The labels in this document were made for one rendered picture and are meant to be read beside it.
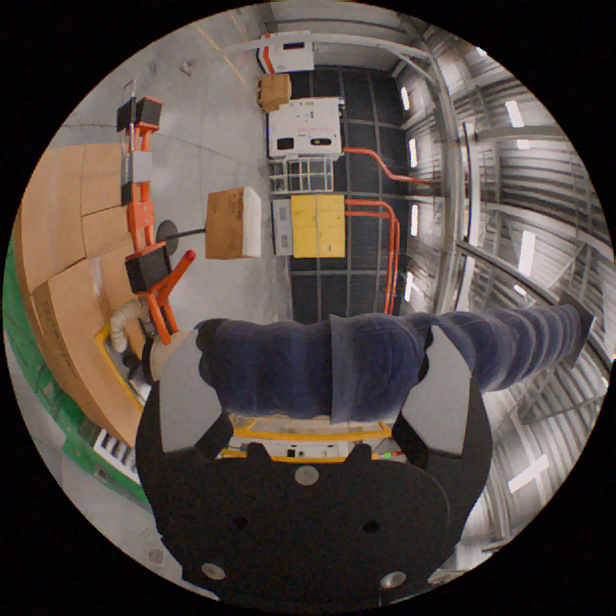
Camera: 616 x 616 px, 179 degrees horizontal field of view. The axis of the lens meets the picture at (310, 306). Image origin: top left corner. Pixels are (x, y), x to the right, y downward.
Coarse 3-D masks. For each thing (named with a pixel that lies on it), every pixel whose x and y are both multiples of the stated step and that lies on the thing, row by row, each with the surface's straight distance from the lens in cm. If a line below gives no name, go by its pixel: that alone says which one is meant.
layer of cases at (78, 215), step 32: (64, 160) 123; (96, 160) 132; (32, 192) 113; (64, 192) 117; (96, 192) 127; (32, 224) 109; (64, 224) 114; (96, 224) 123; (32, 256) 107; (64, 256) 112; (32, 288) 105; (32, 320) 131; (64, 384) 134
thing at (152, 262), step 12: (144, 252) 44; (156, 252) 48; (168, 252) 50; (132, 264) 46; (144, 264) 45; (156, 264) 48; (168, 264) 50; (132, 276) 46; (144, 276) 44; (156, 276) 48; (168, 276) 50; (132, 288) 47; (144, 288) 45; (156, 288) 46
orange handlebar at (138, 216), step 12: (144, 132) 53; (144, 144) 52; (144, 192) 49; (132, 204) 46; (144, 204) 47; (132, 216) 46; (144, 216) 47; (132, 228) 46; (144, 228) 49; (132, 240) 46; (156, 300) 49; (168, 300) 52; (156, 312) 49; (168, 312) 52; (156, 324) 50; (168, 336) 52
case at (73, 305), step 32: (96, 256) 74; (64, 288) 68; (96, 288) 74; (128, 288) 82; (64, 320) 68; (96, 320) 73; (64, 352) 75; (96, 352) 74; (96, 384) 75; (96, 416) 94; (128, 416) 85
